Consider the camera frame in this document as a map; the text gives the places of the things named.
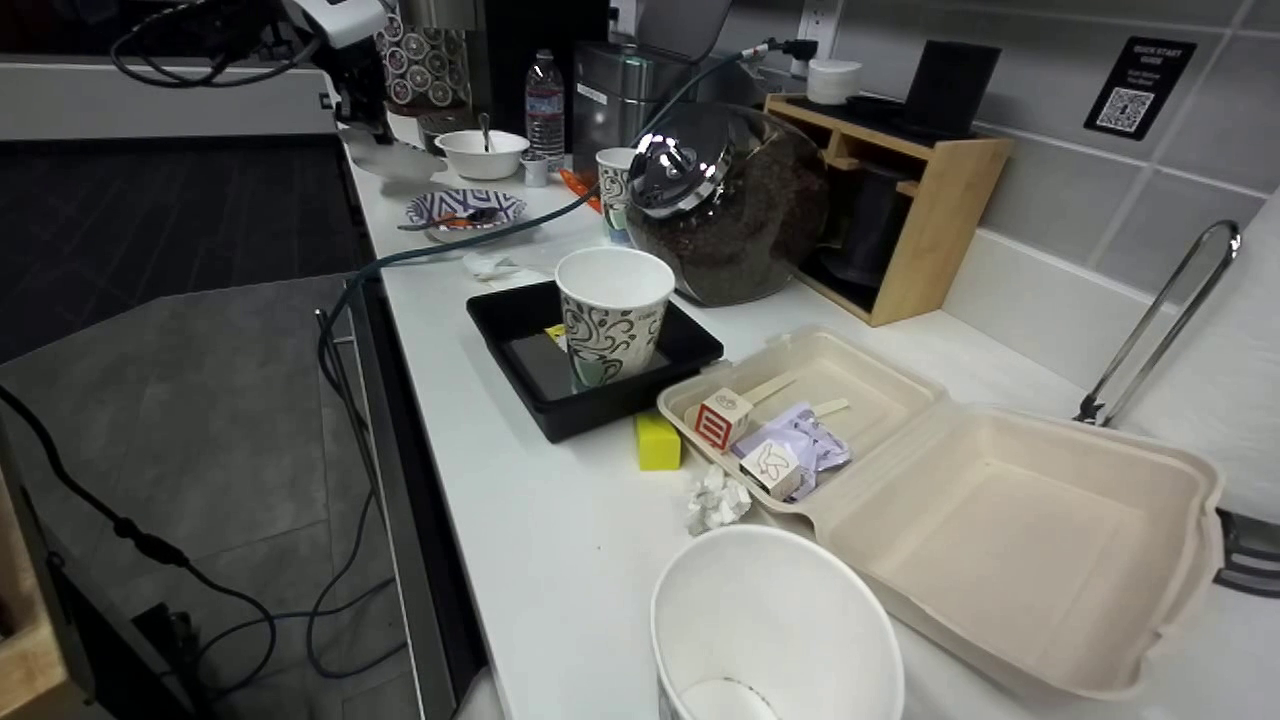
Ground silver metal lidded bin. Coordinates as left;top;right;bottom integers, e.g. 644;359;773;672
570;39;677;172

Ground black plastic tray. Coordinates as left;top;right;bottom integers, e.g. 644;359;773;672
468;280;724;445

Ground grey hose cable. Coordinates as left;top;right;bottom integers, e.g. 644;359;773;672
313;36;776;406

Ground red white sugar packet box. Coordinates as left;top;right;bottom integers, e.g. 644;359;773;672
693;388;750;450

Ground small white cup on organizer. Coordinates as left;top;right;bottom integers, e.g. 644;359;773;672
805;61;865;107

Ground blue patterned paper plate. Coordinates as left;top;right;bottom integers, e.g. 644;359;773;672
404;190;521;239

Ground metal spoon in bowl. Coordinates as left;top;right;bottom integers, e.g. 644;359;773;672
481;113;491;153

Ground large white paper cup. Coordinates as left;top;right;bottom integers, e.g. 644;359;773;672
649;523;902;720

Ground white ceramic bowl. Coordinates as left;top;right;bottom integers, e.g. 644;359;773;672
434;127;528;182

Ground patterned cup in tray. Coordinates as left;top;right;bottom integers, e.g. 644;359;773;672
553;243;677;388

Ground beige clamshell takeout container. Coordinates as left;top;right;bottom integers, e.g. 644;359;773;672
659;334;1223;701

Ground orange pen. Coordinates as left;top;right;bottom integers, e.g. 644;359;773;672
559;167;599;211

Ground QR code wall sign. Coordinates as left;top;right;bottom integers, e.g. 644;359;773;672
1084;36;1197;140

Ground yellow sponge block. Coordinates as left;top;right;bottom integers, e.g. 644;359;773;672
631;411;684;473

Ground clear plastic water bottle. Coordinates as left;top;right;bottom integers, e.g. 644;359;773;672
524;47;565;161

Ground wooden condiment organizer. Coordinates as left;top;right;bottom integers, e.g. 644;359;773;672
762;96;1011;324

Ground patterned paper cup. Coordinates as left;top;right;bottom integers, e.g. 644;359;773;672
594;148;631;243

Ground crumpled white wrapper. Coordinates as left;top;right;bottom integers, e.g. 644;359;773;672
688;465;750;534

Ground purple tea packets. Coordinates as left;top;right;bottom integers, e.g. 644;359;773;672
736;406;850;502

